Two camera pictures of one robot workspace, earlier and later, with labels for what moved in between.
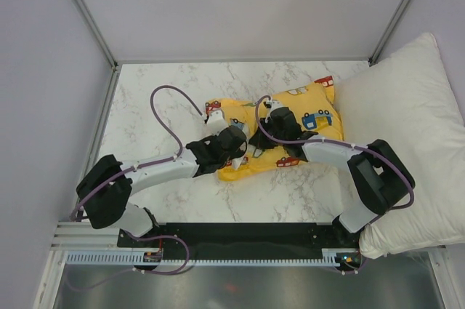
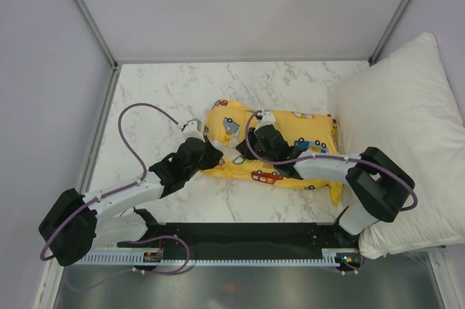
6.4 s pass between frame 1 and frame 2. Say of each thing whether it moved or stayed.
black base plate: stayed
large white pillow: stayed
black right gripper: moved
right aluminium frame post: stayed
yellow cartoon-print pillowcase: moved
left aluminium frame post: stayed
